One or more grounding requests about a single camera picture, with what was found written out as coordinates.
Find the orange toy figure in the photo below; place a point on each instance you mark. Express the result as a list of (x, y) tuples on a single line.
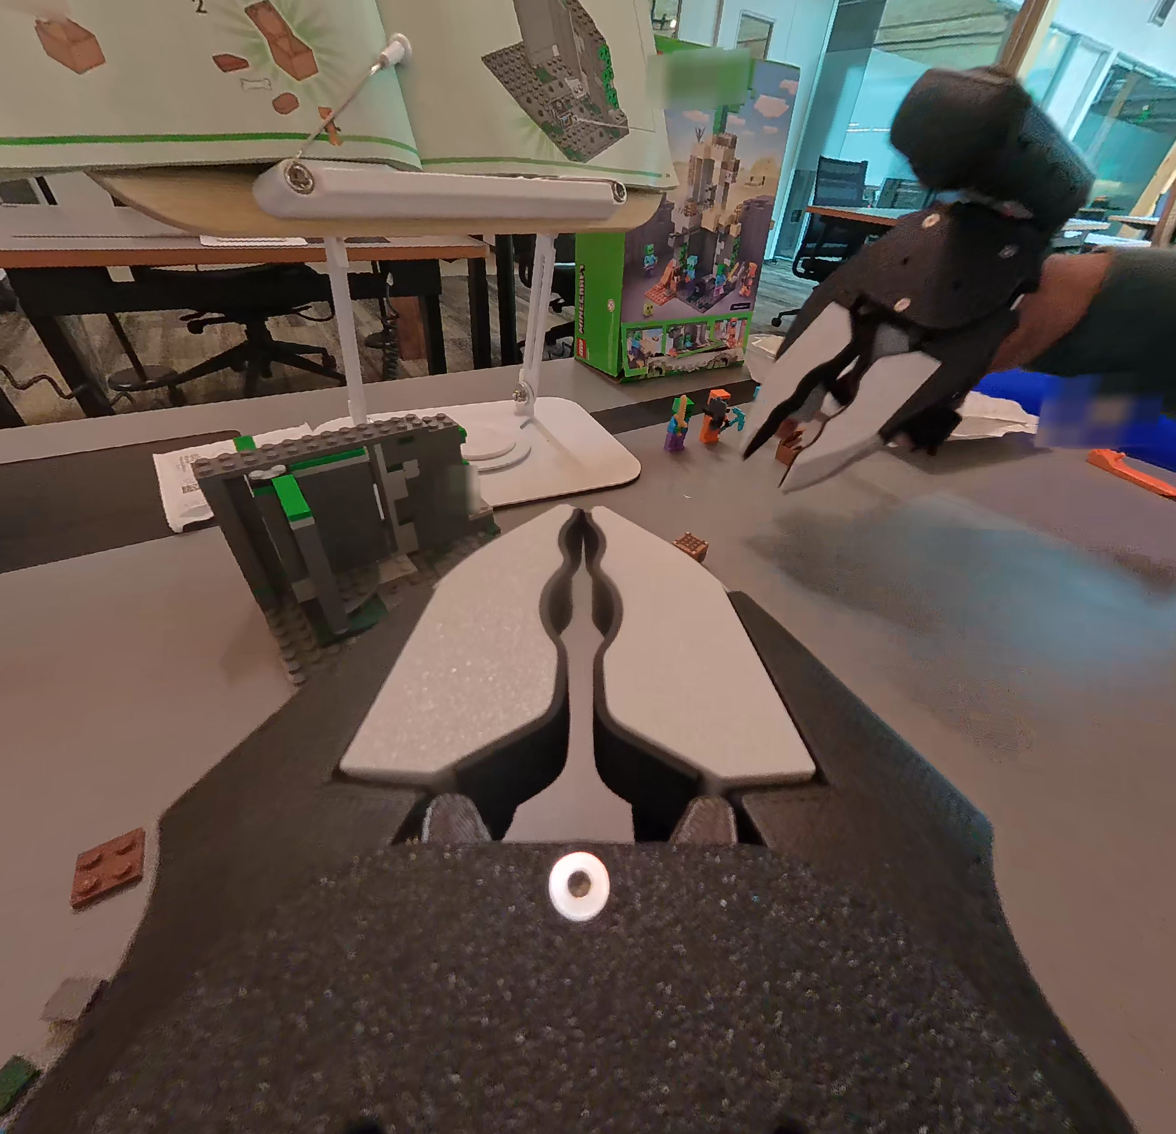
[(722, 417)]

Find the pale green instruction booklet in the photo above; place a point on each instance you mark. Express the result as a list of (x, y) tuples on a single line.
[(460, 51)]

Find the small white paper sheet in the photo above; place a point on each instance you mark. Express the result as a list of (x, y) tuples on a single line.
[(180, 492)]

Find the zombie figure holding tan sword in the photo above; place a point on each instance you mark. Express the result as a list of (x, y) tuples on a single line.
[(680, 423)]

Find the pile of small toy bricks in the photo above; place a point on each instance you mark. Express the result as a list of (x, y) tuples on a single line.
[(110, 869)]

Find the grey desk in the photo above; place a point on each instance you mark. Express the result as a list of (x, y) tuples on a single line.
[(965, 693)]

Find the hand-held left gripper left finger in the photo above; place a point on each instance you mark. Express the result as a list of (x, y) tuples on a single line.
[(460, 676)]

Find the person's right forearm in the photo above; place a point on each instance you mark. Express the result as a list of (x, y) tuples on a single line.
[(1121, 317)]

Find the white book stand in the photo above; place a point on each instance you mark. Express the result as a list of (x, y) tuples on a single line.
[(551, 446)]

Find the wooden-top office desk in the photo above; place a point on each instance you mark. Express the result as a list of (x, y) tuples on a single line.
[(230, 253), (863, 214)]

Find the toy brick set box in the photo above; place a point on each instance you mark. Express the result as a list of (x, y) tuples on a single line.
[(699, 234)]

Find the grey toy brick building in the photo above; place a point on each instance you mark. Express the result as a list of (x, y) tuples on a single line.
[(341, 529)]

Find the brown toy chest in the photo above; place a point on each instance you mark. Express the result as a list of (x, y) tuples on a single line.
[(789, 448)]

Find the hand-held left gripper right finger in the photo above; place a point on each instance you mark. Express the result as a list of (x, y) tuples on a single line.
[(708, 676)]

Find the tan toy brick cube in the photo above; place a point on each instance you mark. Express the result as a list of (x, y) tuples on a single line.
[(692, 546)]

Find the orange brick separator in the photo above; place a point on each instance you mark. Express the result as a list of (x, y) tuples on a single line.
[(1131, 473)]

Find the person's right hand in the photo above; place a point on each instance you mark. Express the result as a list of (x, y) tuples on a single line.
[(1056, 309)]

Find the blue plastic bin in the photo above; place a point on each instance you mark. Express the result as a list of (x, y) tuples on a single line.
[(1002, 388)]

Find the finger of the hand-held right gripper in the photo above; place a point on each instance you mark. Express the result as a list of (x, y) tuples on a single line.
[(809, 354), (873, 408)]

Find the black office chair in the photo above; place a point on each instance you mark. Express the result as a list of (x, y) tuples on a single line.
[(832, 207), (240, 326)]

